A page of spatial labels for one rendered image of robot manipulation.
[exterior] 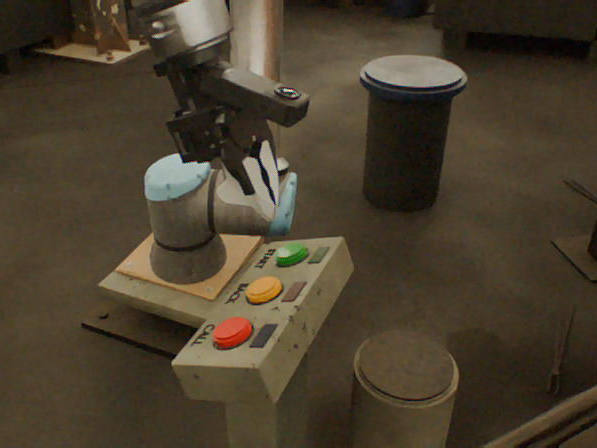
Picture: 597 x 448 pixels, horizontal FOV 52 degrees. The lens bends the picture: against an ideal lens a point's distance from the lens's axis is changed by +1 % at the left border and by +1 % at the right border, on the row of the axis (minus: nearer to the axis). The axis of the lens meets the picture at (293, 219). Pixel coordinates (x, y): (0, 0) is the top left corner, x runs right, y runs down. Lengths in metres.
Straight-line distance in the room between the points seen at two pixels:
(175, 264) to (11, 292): 0.52
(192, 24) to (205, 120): 0.10
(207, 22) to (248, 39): 0.65
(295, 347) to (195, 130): 0.26
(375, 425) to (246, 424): 0.16
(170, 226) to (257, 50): 0.43
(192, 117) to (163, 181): 0.69
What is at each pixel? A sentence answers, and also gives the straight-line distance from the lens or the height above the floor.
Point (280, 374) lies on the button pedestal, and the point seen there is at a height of 0.59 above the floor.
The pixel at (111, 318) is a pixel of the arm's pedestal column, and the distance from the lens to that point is 1.59.
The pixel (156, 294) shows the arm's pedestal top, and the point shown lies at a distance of 1.47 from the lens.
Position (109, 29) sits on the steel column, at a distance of 3.56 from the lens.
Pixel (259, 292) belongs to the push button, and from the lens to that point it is 0.67.
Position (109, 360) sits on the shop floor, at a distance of 1.51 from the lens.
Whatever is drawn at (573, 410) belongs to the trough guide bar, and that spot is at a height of 0.73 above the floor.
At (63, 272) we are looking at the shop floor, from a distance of 1.82.
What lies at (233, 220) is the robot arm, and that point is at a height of 0.32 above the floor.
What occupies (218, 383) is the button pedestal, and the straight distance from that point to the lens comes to 0.62.
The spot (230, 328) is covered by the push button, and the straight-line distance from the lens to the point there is 0.63.
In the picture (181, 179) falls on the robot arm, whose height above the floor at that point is 0.40.
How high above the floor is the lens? 1.04
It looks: 33 degrees down
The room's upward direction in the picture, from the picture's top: straight up
